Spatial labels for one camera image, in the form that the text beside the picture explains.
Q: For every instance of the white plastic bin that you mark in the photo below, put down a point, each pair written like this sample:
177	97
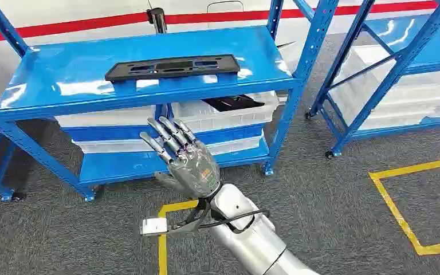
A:
235	146
106	117
425	76
406	110
110	147
220	117

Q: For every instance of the black plastic part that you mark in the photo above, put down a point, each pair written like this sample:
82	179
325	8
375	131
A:
231	102

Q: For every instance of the blue metal shelf rack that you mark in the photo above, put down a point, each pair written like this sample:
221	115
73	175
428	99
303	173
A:
72	72
409	49

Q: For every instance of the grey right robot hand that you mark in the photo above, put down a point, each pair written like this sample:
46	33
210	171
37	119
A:
195	171

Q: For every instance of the black plastic panel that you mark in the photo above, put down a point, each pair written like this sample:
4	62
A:
224	64

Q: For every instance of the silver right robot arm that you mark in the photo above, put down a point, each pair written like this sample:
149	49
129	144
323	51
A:
250	243

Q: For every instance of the chrome post with black cap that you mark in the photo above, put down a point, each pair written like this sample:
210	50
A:
158	21

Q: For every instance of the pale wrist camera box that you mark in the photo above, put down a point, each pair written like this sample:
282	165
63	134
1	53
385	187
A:
153	226

